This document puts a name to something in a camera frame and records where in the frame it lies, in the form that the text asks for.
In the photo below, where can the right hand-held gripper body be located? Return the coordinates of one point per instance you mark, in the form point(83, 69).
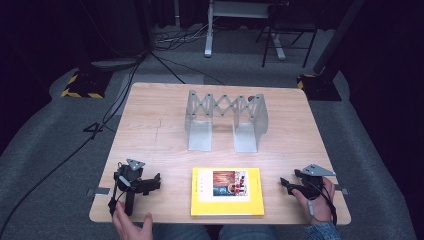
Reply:
point(311, 183)

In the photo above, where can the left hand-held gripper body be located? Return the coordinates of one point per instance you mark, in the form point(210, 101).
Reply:
point(128, 176)

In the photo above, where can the person's right hand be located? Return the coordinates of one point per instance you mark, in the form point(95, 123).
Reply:
point(320, 208)

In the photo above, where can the person's left hand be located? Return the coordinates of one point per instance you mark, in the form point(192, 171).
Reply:
point(128, 226)

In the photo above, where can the grey tape piece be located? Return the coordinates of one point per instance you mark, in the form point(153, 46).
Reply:
point(341, 190)
point(99, 191)

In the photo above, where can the person's left leg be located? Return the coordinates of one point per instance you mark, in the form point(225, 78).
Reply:
point(180, 232)

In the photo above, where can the person's leg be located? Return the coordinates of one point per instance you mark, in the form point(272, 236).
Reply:
point(248, 232)
point(180, 232)

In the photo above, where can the yellow book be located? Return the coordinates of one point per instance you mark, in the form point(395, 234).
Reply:
point(227, 191)

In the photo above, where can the person's right leg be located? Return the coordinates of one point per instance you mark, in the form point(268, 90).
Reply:
point(248, 232)

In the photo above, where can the expandable grey metal book rack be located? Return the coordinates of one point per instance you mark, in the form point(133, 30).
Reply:
point(226, 120)

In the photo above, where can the black yellow striped stand base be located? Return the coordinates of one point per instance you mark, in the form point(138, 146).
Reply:
point(87, 85)
point(320, 88)

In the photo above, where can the grey round stand base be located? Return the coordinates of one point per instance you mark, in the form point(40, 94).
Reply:
point(116, 63)

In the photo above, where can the black slanted stand pole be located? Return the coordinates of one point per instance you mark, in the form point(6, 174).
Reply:
point(336, 36)

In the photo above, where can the black folding chair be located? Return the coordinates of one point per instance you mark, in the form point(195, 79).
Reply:
point(290, 23)

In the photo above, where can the white desk frame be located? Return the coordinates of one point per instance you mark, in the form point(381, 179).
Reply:
point(209, 30)

